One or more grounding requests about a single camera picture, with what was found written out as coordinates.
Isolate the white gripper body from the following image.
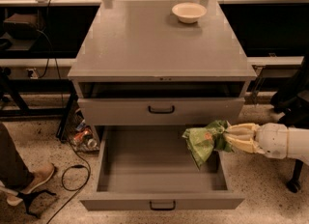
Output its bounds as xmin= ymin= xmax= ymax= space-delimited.
xmin=255 ymin=123 xmax=288 ymax=159

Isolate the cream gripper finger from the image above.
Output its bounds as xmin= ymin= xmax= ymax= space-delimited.
xmin=225 ymin=123 xmax=260 ymax=139
xmin=225 ymin=134 xmax=265 ymax=154

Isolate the green jalapeno chip bag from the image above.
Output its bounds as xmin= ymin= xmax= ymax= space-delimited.
xmin=183 ymin=120 xmax=233 ymax=169

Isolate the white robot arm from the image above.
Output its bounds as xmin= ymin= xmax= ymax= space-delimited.
xmin=224 ymin=123 xmax=309 ymax=164

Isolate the closed grey upper drawer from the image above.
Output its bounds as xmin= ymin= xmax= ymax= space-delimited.
xmin=78 ymin=98 xmax=244 ymax=126

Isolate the open grey lower drawer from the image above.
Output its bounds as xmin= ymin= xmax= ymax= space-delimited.
xmin=80 ymin=126 xmax=244 ymax=211

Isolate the grey drawer cabinet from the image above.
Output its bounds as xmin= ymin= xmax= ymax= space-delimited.
xmin=69 ymin=0 xmax=256 ymax=138

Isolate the white bowl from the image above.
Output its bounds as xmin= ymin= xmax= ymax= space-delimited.
xmin=172 ymin=3 xmax=207 ymax=24

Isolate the tan shoe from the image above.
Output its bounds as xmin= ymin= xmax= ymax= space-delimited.
xmin=7 ymin=162 xmax=55 ymax=207

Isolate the black stand foot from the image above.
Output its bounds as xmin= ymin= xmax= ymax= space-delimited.
xmin=0 ymin=182 xmax=58 ymax=218

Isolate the brown trouser leg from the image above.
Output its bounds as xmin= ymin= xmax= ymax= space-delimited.
xmin=0 ymin=124 xmax=34 ymax=190

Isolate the dark box on shelf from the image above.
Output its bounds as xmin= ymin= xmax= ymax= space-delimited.
xmin=3 ymin=14 xmax=44 ymax=40

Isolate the wire basket with bottles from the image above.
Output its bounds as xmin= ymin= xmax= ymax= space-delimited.
xmin=62 ymin=101 xmax=99 ymax=153

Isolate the black floor cable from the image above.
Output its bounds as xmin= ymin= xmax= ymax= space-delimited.
xmin=44 ymin=144 xmax=92 ymax=224

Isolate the wall power outlet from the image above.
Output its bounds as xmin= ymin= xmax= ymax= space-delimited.
xmin=27 ymin=68 xmax=39 ymax=79

